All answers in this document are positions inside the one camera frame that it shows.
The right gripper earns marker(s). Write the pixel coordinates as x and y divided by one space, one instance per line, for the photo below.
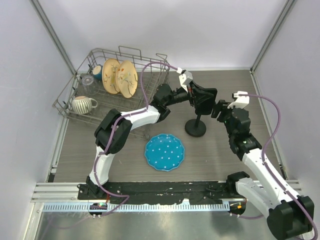
222 106

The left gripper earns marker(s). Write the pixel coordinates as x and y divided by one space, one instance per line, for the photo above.
195 89

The black phone stand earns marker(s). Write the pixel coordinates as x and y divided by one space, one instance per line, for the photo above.
195 127

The black smartphone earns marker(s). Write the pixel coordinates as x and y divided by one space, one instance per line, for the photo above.
205 107

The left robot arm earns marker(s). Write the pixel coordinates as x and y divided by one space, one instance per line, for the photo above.
112 133

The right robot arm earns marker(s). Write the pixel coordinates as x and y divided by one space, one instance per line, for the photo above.
288 214

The blue polka dot plate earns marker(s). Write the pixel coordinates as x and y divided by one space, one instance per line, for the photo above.
164 152

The beige bird plate front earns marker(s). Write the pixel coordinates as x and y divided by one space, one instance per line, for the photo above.
126 79

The beige bird plate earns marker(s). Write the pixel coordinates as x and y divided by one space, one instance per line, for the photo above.
109 71
126 79

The beige bird plate rear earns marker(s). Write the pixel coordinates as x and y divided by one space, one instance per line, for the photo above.
109 71

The blue ceramic cup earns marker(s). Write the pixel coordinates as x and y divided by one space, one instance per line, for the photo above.
97 72

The clear drinking glass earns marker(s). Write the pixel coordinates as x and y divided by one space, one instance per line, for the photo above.
90 85

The striped ceramic mug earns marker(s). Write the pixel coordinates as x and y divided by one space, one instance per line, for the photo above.
83 105

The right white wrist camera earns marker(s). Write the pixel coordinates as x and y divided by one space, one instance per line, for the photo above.
240 100

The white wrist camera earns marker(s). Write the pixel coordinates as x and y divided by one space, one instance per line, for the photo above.
185 78
240 100

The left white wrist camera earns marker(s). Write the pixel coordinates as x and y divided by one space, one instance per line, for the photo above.
185 78

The grey wire dish rack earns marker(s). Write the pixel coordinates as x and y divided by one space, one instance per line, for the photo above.
153 76

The white slotted cable duct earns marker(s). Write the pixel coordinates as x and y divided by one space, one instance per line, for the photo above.
102 207

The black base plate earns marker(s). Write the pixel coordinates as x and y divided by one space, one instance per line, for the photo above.
170 192

